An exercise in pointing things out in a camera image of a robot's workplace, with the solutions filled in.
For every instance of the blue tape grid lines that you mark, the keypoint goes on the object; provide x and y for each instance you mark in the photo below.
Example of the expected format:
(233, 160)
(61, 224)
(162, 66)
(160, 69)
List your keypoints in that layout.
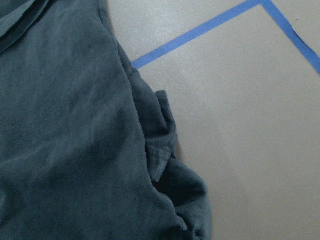
(271, 9)

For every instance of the black printed t-shirt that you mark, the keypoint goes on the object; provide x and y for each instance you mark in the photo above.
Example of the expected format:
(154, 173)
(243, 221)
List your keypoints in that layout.
(87, 148)

